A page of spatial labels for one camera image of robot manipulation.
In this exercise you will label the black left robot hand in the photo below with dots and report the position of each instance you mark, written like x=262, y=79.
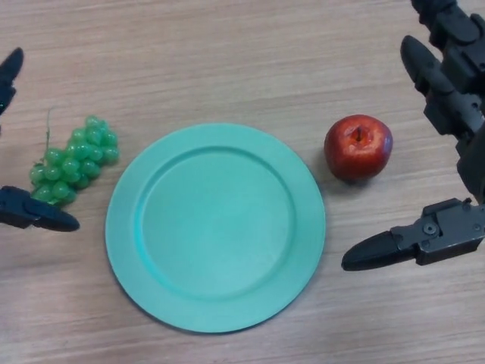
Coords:
x=22, y=210

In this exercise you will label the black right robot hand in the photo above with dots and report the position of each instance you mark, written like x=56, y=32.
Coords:
x=462, y=83

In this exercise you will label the green grape bunch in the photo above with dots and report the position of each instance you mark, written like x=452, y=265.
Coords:
x=76, y=159

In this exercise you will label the green round plate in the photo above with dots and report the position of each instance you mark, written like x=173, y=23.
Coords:
x=216, y=227

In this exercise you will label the red apple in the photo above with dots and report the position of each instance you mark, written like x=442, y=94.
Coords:
x=358, y=149

